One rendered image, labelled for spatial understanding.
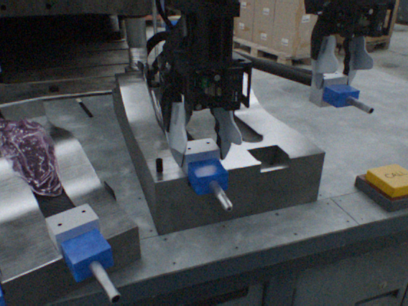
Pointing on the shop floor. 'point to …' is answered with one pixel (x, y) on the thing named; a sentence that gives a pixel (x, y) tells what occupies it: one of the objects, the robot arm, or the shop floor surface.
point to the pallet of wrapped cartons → (275, 30)
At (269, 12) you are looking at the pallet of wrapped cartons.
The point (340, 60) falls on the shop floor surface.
